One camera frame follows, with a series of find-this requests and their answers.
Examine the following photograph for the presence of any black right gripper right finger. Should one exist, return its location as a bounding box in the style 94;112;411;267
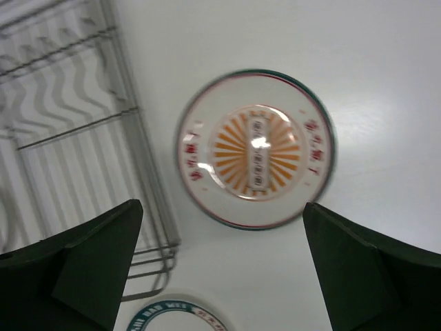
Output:
302;203;440;330

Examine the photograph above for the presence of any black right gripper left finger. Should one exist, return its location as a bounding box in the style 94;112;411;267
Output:
1;199;143;330

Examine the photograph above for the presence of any teal rimmed white plate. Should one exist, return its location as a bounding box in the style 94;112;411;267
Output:
114;289;242;330

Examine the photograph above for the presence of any orange sunburst white plate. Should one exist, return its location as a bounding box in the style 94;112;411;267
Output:
176;69;336;231

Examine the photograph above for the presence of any metal wire dish rack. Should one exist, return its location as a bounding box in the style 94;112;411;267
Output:
1;1;179;301

